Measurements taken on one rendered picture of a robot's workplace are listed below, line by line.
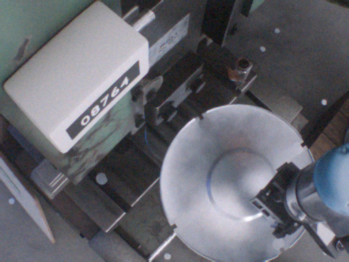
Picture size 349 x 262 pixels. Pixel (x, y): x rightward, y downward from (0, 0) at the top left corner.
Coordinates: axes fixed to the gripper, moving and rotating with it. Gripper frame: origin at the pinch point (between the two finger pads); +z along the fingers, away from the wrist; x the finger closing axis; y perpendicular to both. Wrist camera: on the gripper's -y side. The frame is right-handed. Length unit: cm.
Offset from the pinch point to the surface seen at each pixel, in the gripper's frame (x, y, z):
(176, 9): -1.1, 28.0, -33.0
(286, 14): -90, 38, 80
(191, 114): -3.7, 24.3, 1.2
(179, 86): 0.3, 25.1, -17.8
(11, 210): 45, 60, 80
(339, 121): -47, -3, 45
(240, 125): -8.3, 16.5, 1.0
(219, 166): 0.2, 14.4, 0.5
